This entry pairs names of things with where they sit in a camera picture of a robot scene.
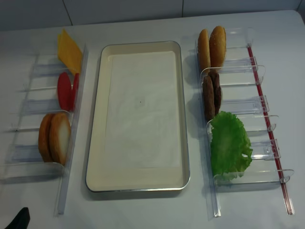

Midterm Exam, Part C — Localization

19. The bun slice white face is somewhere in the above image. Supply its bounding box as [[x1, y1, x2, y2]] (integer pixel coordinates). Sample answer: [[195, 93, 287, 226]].
[[49, 113, 71, 166]]

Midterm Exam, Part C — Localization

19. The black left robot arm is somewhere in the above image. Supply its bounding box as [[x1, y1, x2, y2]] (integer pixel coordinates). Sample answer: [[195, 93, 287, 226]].
[[5, 207, 31, 229]]

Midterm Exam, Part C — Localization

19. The front brown meat patty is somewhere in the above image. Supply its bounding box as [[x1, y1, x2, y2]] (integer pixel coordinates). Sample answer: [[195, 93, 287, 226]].
[[203, 75, 215, 121]]

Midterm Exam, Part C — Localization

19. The brown meat patty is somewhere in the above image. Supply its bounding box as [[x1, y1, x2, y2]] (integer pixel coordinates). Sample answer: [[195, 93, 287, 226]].
[[203, 75, 215, 121], [209, 72, 222, 115]]

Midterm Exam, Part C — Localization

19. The rear brown meat patty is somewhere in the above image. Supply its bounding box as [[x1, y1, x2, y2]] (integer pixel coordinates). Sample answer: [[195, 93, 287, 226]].
[[209, 72, 222, 115]]

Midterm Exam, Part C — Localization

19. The right red tomato slice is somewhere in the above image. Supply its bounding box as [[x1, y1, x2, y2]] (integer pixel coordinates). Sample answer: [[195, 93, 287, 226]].
[[71, 73, 79, 111]]

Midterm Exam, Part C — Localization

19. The green lettuce leaf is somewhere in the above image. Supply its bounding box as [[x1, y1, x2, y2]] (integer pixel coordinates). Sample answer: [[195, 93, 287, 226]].
[[211, 111, 253, 176]]

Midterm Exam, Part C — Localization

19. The front yellow cheese slice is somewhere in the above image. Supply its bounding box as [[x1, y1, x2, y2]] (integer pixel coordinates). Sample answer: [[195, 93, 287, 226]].
[[60, 29, 82, 75]]

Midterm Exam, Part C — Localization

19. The yellow cheese slice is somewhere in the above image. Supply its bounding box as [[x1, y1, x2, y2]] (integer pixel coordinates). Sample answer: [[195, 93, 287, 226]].
[[57, 34, 61, 61], [60, 29, 82, 75]]

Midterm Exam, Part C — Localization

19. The rear yellow cheese slice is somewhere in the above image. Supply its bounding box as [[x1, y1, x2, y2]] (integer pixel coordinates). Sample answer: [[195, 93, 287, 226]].
[[57, 34, 61, 61]]

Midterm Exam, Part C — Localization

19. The white paper tray liner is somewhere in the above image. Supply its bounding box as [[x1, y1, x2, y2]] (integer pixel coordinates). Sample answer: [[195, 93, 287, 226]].
[[104, 51, 180, 168]]

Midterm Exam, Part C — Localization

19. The cream metal tray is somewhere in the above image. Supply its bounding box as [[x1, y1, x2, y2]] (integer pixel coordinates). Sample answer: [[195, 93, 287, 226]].
[[85, 41, 190, 192]]

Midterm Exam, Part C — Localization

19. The left top bun half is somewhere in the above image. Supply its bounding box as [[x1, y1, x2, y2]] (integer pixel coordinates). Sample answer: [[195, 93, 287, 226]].
[[197, 29, 211, 70]]

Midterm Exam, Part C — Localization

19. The bun half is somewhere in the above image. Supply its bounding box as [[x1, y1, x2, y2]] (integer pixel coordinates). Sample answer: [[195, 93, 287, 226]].
[[197, 29, 211, 70], [209, 26, 226, 67]]

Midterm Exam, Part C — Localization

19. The right clear acrylic rack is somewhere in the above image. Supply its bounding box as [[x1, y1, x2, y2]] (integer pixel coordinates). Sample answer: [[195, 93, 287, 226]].
[[191, 28, 294, 217]]

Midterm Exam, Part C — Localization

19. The clear acrylic rack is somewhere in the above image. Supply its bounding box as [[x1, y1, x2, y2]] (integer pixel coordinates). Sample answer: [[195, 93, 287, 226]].
[[0, 48, 89, 216], [191, 28, 294, 217]]

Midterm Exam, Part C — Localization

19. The right top bun half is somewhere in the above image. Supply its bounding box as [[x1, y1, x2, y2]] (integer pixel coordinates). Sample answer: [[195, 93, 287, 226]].
[[209, 26, 226, 67]]

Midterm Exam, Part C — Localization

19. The left bun slice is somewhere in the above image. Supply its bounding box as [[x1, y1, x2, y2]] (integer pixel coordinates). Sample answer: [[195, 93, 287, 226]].
[[38, 114, 54, 162]]

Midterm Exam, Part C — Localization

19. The left clear acrylic rack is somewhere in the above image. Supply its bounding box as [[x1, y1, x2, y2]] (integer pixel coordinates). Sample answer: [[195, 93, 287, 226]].
[[0, 48, 89, 216]]

